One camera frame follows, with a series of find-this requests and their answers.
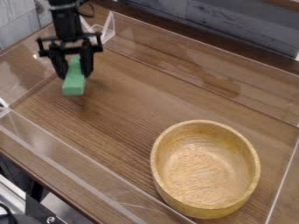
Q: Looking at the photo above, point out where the clear acrylic enclosure wall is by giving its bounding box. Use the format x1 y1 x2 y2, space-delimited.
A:
0 10 299 224

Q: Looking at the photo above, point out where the green rectangular block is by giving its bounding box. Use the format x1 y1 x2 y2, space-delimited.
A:
61 56 87 96

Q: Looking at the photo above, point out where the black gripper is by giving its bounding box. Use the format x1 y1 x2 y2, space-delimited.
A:
36 6 103 80

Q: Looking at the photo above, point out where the light wooden bowl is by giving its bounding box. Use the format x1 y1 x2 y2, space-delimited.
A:
151 120 261 220

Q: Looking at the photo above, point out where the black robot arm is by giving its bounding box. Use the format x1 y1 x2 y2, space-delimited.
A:
36 0 103 80

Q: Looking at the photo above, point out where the black metal bracket with bolt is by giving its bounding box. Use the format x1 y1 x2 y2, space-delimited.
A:
24 196 68 224

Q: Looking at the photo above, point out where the black cable lower left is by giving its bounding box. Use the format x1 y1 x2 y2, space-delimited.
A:
0 203 19 224

